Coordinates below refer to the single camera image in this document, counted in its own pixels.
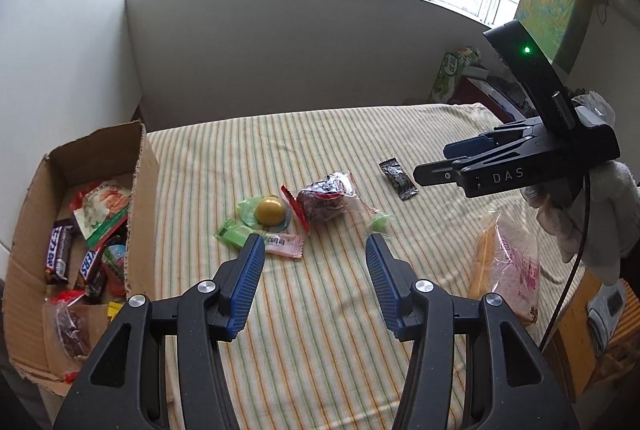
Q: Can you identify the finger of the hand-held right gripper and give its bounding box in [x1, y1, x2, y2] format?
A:
[442, 120, 543, 161]
[413, 157, 468, 189]

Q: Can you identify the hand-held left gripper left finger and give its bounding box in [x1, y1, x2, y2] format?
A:
[52, 232, 267, 430]

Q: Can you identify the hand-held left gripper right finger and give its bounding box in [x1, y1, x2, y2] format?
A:
[365, 232, 581, 430]

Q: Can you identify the small black candy packet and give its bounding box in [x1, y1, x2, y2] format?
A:
[378, 158, 420, 200]

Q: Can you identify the green candy packet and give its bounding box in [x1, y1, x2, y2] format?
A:
[215, 219, 251, 251]

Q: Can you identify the pink candy packet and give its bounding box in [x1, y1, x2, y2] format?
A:
[262, 232, 306, 259]

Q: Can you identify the green jelly cup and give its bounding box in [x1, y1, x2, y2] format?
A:
[364, 210, 396, 236]

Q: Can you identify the yellow ball jelly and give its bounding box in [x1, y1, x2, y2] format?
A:
[236, 194, 293, 231]

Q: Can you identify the clear red-edged dates packet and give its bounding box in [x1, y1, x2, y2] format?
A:
[280, 170, 381, 236]
[42, 290, 93, 383]

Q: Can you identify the sliced bread bag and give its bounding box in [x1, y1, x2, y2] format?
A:
[467, 210, 543, 328]

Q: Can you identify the blue egg candy packet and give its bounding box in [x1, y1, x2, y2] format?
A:
[102, 244, 128, 283]

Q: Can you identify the brown chocolate bar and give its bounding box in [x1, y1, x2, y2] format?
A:
[45, 225, 76, 285]
[75, 237, 126, 301]

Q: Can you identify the brown cardboard box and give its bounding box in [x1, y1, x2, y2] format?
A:
[2, 120, 166, 396]

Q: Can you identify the person's right hand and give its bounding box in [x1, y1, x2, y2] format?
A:
[520, 91, 640, 285]

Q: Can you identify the dark red wooden crate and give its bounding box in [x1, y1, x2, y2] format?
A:
[447, 62, 538, 126]

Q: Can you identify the green carton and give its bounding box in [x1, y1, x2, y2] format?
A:
[430, 46, 483, 103]

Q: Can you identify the striped yellow tablecloth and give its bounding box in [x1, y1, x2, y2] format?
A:
[140, 102, 586, 430]

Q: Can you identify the grey slipper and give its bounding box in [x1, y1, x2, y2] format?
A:
[587, 282, 628, 356]

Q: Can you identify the white cabinet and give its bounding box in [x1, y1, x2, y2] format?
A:
[0, 0, 146, 256]

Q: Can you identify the black cable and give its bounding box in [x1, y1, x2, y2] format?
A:
[539, 162, 593, 351]

